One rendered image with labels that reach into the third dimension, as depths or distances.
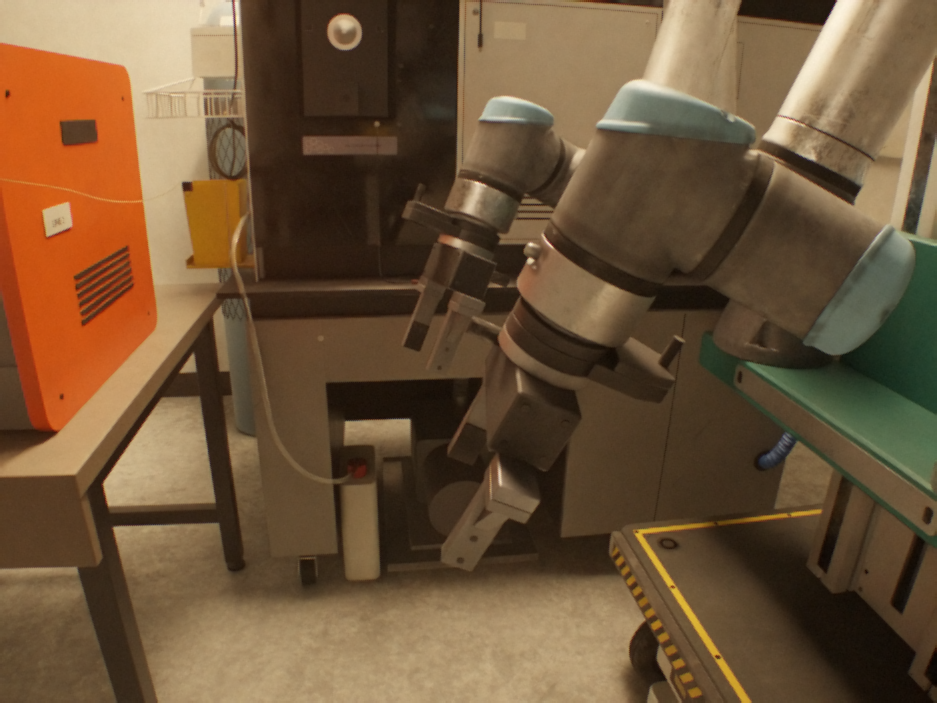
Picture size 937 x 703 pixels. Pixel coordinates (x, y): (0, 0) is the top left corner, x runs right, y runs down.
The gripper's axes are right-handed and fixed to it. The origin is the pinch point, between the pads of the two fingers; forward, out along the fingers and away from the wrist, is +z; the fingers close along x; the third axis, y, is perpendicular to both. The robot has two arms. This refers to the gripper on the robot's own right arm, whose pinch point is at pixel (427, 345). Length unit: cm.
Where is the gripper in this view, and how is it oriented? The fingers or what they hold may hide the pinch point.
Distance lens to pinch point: 86.0
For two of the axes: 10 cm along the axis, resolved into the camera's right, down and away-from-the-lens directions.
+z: -3.7, 9.2, 1.0
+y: 8.7, 3.1, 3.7
